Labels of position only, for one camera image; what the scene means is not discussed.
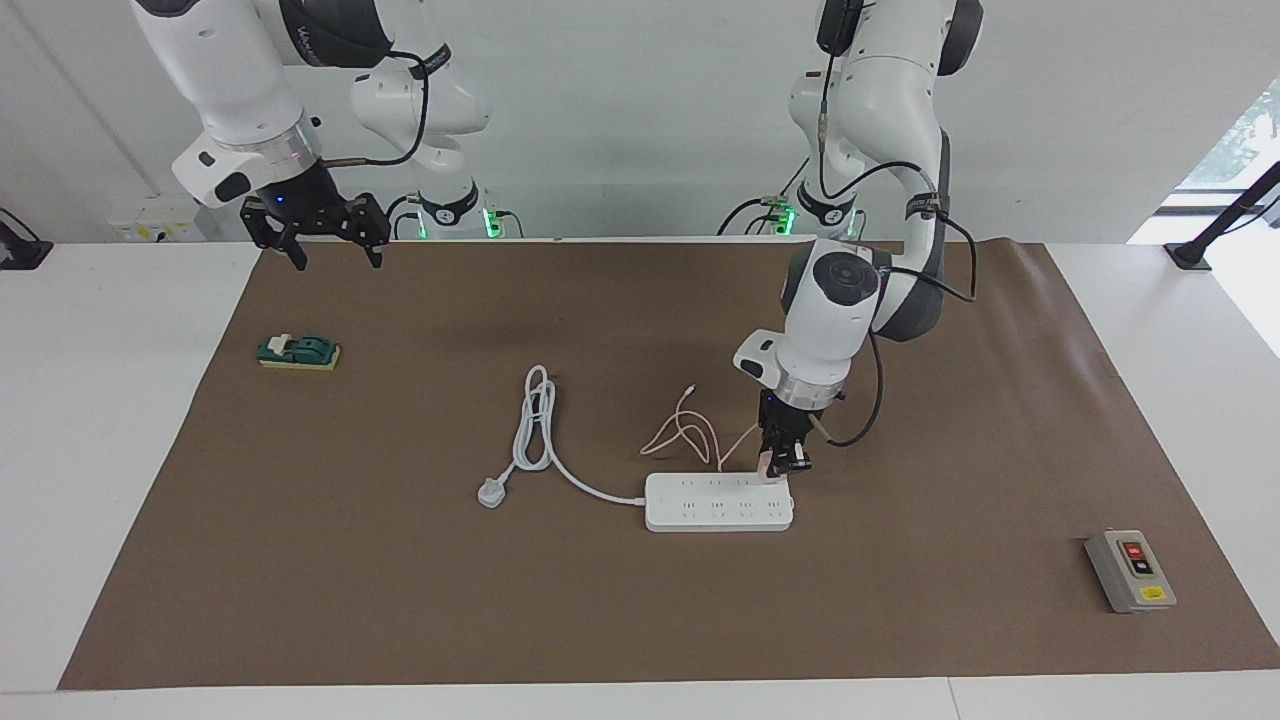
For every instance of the brown table mat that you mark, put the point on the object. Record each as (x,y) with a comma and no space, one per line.
(400,560)

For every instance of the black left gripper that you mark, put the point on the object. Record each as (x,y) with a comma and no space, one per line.
(790,415)

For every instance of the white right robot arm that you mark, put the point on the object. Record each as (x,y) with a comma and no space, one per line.
(230,80)

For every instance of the window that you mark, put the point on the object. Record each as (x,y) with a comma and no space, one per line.
(1250,140)

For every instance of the small black table clamp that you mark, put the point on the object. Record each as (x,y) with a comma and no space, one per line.
(20,255)

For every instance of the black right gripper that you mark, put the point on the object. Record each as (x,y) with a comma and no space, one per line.
(305,200)

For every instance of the white power strip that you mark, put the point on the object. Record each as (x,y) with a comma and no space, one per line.
(720,505)

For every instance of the grey on-off switch box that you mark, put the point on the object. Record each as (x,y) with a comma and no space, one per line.
(1130,575)

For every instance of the white wall outlet box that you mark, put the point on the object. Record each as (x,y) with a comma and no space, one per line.
(160,220)

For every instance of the pink charger block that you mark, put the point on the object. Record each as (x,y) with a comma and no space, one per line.
(763,466)

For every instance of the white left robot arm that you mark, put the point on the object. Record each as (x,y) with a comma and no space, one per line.
(830,320)

